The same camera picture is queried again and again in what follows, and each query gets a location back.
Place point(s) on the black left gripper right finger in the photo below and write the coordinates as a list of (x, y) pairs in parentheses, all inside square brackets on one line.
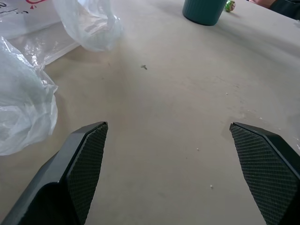
[(269, 168)]

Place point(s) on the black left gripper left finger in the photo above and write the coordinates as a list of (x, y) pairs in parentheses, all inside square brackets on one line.
[(77, 168)]

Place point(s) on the crumpled clear plastic bag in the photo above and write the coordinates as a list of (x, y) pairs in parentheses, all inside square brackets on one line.
[(21, 103)]

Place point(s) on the small grey screw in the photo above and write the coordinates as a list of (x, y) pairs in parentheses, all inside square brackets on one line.
[(144, 67)]

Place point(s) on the white printed plastic bag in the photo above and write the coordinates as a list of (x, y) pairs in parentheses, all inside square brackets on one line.
[(77, 21)]

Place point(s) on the person in dark clothing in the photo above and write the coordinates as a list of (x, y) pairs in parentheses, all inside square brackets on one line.
[(279, 5)]

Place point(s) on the small green round object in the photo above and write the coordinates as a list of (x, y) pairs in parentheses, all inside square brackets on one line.
[(230, 5)]

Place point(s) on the dark green ribbed bin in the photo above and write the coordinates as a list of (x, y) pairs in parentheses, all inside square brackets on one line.
[(202, 10)]

